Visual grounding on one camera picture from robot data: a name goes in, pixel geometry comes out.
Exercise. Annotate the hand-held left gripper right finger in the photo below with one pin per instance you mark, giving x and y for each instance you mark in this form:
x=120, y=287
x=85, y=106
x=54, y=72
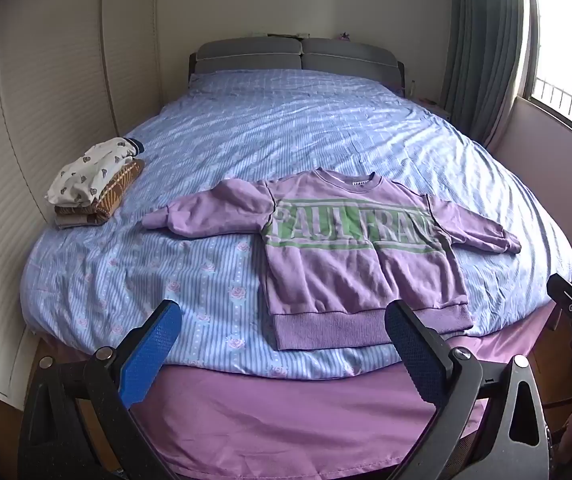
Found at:
x=415, y=355

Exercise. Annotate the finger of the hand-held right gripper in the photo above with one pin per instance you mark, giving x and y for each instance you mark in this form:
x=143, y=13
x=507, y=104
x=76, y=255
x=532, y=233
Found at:
x=568, y=296

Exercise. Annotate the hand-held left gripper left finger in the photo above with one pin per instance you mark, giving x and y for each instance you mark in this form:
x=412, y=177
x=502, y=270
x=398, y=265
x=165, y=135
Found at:
x=151, y=350

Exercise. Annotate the purple sweatshirt with green print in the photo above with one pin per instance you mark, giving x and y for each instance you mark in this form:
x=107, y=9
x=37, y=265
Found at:
x=355, y=270

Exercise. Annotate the beige folded garment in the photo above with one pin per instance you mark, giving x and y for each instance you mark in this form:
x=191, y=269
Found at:
x=76, y=220

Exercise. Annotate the brown patterned folded garment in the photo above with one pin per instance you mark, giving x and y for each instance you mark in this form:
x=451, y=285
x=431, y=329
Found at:
x=121, y=185

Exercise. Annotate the white printed folded garment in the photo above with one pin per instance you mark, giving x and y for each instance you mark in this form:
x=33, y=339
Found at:
x=96, y=170

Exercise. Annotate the window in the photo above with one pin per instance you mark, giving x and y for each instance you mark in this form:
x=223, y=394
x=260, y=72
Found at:
x=565, y=60

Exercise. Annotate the white nightstand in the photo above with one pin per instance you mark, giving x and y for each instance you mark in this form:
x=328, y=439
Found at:
x=435, y=107

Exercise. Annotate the bed with blue striped sheet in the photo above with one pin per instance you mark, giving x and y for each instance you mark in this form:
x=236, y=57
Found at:
x=266, y=125

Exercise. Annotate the grey-green curtain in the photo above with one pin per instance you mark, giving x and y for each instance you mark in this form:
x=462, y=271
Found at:
x=485, y=50

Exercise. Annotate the small clear bottle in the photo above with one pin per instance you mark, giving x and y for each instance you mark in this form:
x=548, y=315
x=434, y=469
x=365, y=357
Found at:
x=413, y=87

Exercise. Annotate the cream louvred wardrobe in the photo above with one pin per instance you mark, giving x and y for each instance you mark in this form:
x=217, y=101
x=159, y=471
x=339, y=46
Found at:
x=41, y=110

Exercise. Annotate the grey upholstered headboard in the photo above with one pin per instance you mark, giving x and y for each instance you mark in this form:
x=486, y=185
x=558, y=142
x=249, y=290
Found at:
x=266, y=57

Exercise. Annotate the dark flat item on headboard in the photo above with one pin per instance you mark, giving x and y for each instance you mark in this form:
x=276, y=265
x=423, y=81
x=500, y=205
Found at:
x=288, y=35

